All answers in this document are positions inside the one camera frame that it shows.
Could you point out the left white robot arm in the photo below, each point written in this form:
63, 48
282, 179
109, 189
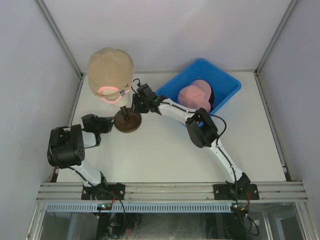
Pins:
67, 148

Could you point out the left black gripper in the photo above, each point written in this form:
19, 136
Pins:
107, 122

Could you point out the pink baseball cap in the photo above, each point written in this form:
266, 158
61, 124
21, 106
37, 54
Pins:
112, 95

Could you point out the aluminium mounting rail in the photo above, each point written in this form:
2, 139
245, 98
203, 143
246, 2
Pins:
198, 192

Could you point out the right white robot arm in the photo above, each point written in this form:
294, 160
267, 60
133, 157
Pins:
204, 130

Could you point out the beige mannequin head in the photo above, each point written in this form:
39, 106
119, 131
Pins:
124, 102

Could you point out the dark cap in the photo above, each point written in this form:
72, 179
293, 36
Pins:
211, 98

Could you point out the perforated grey cable duct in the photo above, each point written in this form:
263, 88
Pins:
117, 207

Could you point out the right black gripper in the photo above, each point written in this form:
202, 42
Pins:
136, 99

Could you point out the blue plastic bin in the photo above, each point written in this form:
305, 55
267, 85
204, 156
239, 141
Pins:
224, 87

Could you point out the black mounting plate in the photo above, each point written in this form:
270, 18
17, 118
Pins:
101, 192
225, 192

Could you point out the dark round wooden stand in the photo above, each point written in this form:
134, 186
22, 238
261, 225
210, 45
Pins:
127, 121

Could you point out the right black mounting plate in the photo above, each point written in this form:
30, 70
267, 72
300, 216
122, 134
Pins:
225, 192

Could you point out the beige cap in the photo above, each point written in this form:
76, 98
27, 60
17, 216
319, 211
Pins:
110, 67

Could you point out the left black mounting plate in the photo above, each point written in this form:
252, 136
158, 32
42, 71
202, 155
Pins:
101, 192

